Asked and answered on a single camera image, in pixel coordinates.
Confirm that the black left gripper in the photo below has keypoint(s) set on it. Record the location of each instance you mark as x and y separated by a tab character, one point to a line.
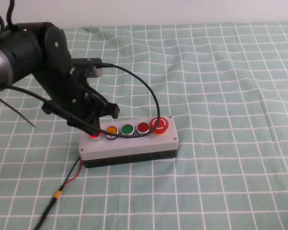
67	95

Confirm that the red domed indicator push button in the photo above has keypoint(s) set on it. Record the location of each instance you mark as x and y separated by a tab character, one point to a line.
96	137

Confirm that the yellow flat push button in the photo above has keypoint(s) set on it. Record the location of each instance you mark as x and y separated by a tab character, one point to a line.
112	129

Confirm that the green flat push button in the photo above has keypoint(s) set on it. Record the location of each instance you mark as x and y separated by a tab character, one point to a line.
127	129

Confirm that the grey black push-button control box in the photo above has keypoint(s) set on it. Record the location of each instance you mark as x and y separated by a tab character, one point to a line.
134	147

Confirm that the red flat push button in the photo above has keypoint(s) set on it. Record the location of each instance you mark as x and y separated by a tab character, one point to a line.
143	127

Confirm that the red mushroom emergency stop button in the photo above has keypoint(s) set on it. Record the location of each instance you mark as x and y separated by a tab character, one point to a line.
163	125

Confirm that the green white checked tablecloth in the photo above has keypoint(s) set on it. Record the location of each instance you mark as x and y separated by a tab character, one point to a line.
206	95

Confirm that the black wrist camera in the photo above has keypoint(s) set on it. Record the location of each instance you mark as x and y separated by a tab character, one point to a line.
87	64

